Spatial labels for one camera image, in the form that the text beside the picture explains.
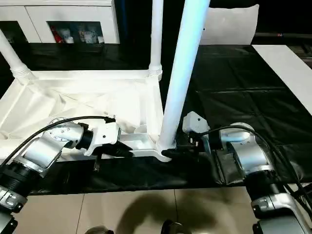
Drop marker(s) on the small white cup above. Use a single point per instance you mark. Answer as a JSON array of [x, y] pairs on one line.
[[101, 39], [70, 39]]

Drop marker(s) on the black bar with red light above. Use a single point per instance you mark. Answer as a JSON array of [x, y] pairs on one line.
[[282, 35]]

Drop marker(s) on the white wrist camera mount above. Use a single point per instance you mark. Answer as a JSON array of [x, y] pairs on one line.
[[195, 124], [104, 134]]

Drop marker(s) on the grey cushion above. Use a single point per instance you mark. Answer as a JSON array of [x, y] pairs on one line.
[[231, 26]]

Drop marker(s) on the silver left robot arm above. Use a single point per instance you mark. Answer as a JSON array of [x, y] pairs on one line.
[[53, 141]]

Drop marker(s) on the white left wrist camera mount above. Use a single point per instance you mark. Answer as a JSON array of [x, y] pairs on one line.
[[104, 134]]

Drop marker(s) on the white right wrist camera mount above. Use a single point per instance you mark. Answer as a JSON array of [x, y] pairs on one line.
[[195, 124]]

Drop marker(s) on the printed glass jar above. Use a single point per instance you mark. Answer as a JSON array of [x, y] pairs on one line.
[[81, 36], [89, 37]]

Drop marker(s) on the black work mat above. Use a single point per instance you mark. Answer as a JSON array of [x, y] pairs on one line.
[[243, 85]]

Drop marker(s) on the red bottle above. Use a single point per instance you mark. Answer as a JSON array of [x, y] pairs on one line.
[[56, 36]]

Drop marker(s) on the black right robot foot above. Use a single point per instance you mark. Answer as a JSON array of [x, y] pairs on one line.
[[171, 228]]

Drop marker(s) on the white plastic table leg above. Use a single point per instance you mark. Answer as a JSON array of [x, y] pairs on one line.
[[11, 53], [182, 73], [156, 36]]

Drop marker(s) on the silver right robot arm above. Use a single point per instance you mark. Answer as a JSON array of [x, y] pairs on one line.
[[251, 156]]

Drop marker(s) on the white sideboard with glass doors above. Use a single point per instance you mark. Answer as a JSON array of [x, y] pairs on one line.
[[73, 17]]

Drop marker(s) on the black cabinet with gold label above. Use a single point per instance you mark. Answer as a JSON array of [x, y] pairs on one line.
[[139, 22]]

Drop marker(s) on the white plastic table top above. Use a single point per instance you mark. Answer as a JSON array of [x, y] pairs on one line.
[[73, 97]]

